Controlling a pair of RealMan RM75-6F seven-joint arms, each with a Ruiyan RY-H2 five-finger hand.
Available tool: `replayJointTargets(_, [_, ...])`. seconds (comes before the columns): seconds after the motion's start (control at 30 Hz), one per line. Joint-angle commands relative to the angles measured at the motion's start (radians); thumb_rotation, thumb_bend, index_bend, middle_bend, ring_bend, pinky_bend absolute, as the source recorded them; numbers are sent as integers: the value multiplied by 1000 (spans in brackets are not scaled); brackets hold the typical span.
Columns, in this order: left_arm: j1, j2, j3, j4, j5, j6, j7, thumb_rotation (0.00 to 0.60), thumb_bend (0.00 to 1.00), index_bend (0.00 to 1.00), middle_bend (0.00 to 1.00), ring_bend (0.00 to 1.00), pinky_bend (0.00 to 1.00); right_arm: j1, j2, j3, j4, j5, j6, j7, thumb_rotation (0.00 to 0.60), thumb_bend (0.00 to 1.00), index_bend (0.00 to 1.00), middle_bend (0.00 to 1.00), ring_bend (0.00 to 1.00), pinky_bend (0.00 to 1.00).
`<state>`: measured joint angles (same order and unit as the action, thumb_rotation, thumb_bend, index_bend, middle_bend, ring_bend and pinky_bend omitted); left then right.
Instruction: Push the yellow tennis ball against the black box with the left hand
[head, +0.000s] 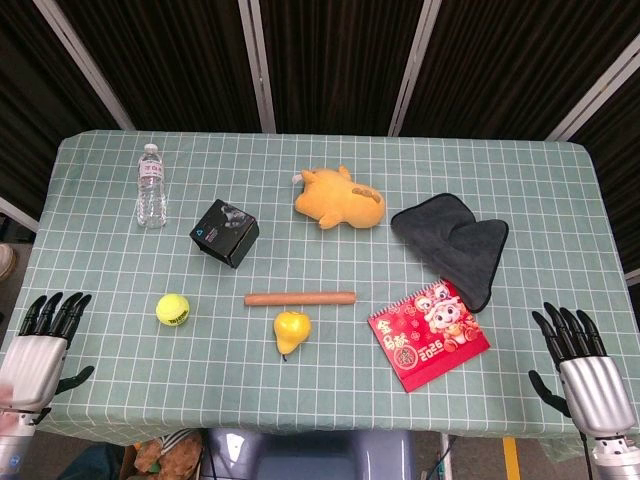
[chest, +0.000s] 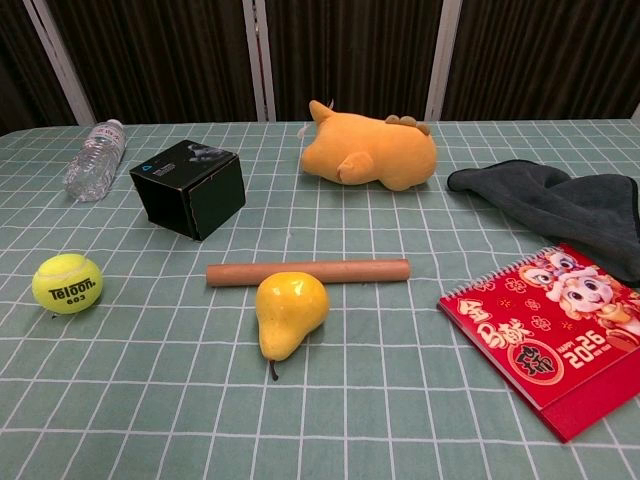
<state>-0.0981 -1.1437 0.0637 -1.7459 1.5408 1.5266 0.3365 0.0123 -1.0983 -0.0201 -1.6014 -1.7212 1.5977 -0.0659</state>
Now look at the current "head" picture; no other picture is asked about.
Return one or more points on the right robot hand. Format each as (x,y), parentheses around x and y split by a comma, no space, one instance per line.
(592,395)

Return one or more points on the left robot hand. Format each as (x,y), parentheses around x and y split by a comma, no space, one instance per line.
(32,367)

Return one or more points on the yellow tennis ball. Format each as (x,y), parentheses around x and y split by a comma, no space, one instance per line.
(172,309)

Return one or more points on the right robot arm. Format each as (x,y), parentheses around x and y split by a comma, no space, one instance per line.
(617,457)

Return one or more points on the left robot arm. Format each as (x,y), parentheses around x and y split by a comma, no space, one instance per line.
(12,442)

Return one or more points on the black cardboard box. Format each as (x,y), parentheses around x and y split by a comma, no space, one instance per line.
(225,232)

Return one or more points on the brown plush toy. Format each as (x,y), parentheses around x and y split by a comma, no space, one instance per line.
(167,457)

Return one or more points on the red 2026 desk calendar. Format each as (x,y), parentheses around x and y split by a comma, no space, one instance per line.
(430,340)

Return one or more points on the dark grey cloth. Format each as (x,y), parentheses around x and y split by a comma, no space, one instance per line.
(455,240)

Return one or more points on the clear plastic water bottle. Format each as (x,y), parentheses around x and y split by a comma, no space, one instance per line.
(151,192)

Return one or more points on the yellow pear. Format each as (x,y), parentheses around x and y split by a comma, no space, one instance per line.
(291,330)

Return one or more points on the green checked tablecloth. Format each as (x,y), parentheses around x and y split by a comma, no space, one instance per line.
(320,390)

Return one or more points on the wooden rolling pin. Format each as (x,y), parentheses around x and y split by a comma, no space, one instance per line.
(300,299)

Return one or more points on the blue grey plastic stool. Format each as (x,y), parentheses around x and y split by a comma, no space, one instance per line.
(310,455)

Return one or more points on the orange plush toy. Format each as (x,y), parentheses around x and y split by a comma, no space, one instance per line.
(340,200)

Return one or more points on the white partition frame post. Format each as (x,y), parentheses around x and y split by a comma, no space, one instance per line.
(257,65)
(415,65)
(82,60)
(595,90)

